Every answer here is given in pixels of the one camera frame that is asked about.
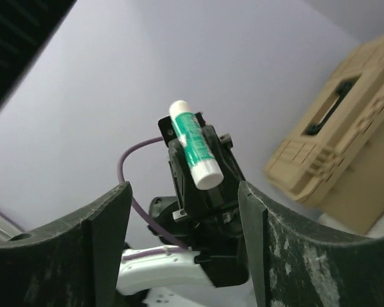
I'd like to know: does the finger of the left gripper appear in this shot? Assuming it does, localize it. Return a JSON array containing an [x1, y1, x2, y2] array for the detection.
[[202, 125, 246, 204], [168, 140, 198, 211]]

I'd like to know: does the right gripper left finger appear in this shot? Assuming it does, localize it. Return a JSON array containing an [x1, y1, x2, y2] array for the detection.
[[0, 182, 132, 307]]

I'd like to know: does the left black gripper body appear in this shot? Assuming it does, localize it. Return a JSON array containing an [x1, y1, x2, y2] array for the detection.
[[156, 113, 248, 288]]

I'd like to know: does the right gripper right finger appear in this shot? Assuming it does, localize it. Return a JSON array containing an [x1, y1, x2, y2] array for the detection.
[[238, 181, 384, 306]]

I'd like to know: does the green white glue stick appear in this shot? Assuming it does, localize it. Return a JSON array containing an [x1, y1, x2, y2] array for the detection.
[[169, 100, 224, 191]]

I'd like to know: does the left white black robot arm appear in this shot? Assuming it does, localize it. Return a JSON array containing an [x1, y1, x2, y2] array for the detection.
[[116, 113, 249, 296]]

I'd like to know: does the tan plastic tool case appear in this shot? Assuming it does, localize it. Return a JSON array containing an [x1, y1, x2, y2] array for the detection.
[[264, 35, 384, 235]]

